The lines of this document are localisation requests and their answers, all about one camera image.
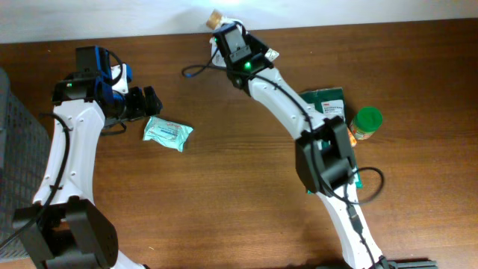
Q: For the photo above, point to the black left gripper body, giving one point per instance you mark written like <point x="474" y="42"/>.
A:
<point x="138" y="103"/>

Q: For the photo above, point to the white cream tube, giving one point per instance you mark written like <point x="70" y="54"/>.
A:
<point x="217" y="19"/>

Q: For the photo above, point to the green glove package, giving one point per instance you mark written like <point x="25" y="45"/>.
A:
<point x="331" y="103"/>

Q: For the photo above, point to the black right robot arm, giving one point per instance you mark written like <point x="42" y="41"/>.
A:
<point x="325" y="160"/>

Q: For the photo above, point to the grey plastic basket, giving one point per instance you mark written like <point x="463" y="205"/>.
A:
<point x="25" y="149"/>

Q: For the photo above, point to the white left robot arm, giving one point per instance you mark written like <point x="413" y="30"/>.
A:
<point x="63" y="227"/>

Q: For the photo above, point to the mint wipes pack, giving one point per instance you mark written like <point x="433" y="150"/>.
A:
<point x="169" y="134"/>

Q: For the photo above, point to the white barcode scanner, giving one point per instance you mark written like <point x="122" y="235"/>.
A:
<point x="217" y="58"/>

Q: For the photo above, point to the orange tissue pack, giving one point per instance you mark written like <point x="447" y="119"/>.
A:
<point x="352" y="138"/>

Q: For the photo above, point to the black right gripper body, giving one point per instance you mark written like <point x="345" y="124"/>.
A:
<point x="258" y="46"/>

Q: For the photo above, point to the green lid jar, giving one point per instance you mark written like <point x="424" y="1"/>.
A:
<point x="367" y="121"/>

